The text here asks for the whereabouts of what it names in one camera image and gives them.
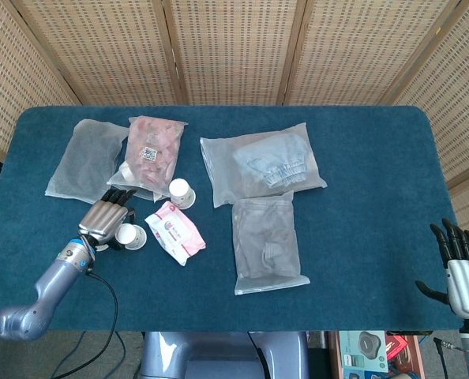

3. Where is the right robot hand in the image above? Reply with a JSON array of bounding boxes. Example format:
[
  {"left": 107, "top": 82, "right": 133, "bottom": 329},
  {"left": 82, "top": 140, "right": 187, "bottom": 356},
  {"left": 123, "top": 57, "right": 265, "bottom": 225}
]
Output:
[{"left": 415, "top": 218, "right": 469, "bottom": 321}]

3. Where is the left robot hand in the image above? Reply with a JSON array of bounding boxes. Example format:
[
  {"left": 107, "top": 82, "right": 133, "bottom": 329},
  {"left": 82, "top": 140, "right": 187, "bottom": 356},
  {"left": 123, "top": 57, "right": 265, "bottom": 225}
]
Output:
[{"left": 77, "top": 188, "right": 139, "bottom": 252}]

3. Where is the white floral paper cup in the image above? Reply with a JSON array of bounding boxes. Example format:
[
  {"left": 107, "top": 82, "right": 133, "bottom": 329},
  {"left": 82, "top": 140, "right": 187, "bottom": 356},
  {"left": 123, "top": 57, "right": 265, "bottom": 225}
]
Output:
[
  {"left": 114, "top": 223, "right": 148, "bottom": 251},
  {"left": 167, "top": 178, "right": 197, "bottom": 209}
]

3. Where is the flat frosted zip bag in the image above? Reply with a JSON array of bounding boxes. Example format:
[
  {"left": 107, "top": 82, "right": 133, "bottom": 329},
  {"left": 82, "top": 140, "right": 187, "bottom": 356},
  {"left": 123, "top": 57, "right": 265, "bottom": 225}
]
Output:
[{"left": 44, "top": 118, "right": 129, "bottom": 205}]

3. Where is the pink wet wipes pack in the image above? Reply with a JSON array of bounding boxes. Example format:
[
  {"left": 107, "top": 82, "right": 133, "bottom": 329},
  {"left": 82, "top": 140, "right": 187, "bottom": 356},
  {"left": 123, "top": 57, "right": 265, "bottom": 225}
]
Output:
[{"left": 144, "top": 200, "right": 208, "bottom": 267}]

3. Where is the red product box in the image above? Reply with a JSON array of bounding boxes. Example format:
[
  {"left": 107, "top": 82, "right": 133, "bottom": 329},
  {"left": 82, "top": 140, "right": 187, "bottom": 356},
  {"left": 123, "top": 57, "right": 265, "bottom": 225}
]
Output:
[{"left": 384, "top": 333, "right": 423, "bottom": 372}]

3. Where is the frosted bag with pink clothing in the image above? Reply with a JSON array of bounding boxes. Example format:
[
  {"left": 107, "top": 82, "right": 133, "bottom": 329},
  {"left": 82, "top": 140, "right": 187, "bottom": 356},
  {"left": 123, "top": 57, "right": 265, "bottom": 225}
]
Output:
[{"left": 106, "top": 115, "right": 189, "bottom": 202}]

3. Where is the teal product box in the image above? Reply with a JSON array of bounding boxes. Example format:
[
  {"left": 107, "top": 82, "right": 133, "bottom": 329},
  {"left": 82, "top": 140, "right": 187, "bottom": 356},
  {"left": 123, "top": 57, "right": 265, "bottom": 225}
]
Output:
[{"left": 338, "top": 330, "right": 389, "bottom": 374}]

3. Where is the blue fuzzy table cloth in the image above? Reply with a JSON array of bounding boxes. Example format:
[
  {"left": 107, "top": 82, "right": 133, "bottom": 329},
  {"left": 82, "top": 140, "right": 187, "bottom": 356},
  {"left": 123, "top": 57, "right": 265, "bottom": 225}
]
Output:
[{"left": 0, "top": 105, "right": 467, "bottom": 332}]

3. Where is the frosted bag with dark clothing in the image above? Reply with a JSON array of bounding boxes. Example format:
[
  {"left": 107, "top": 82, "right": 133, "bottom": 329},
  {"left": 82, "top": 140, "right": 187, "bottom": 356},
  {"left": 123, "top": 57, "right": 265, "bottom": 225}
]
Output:
[{"left": 231, "top": 190, "right": 311, "bottom": 296}]

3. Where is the woven rattan screen panel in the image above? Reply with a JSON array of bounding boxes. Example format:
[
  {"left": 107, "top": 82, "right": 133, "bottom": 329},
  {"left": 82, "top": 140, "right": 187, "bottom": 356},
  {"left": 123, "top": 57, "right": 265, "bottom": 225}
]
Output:
[
  {"left": 390, "top": 0, "right": 469, "bottom": 238},
  {"left": 283, "top": 0, "right": 463, "bottom": 107},
  {"left": 9, "top": 0, "right": 186, "bottom": 107},
  {"left": 0, "top": 0, "right": 81, "bottom": 159},
  {"left": 161, "top": 0, "right": 309, "bottom": 107}
]

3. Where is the frosted bag with blue-grey clothing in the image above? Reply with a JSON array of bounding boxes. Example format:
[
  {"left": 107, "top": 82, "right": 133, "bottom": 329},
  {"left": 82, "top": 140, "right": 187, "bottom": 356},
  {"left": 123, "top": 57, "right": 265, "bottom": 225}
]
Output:
[{"left": 199, "top": 122, "right": 328, "bottom": 209}]

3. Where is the grey-blue robot torso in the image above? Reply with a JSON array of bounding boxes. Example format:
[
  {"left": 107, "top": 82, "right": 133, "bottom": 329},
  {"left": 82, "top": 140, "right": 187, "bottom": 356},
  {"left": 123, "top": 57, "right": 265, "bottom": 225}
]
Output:
[{"left": 139, "top": 330, "right": 310, "bottom": 379}]

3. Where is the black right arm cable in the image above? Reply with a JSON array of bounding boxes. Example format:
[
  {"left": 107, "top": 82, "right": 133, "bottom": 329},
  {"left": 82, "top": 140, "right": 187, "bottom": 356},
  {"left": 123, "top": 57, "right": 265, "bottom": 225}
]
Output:
[{"left": 433, "top": 336, "right": 467, "bottom": 379}]

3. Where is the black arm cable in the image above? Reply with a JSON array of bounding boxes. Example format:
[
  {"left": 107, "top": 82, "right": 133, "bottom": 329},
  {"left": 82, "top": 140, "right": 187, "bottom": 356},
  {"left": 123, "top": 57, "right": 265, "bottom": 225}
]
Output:
[
  {"left": 433, "top": 336, "right": 467, "bottom": 379},
  {"left": 51, "top": 268, "right": 121, "bottom": 379}
]

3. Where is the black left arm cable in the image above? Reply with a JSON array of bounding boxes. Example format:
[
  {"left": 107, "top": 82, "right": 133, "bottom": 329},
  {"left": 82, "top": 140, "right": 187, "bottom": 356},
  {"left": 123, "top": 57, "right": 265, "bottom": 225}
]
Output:
[{"left": 51, "top": 268, "right": 121, "bottom": 379}]

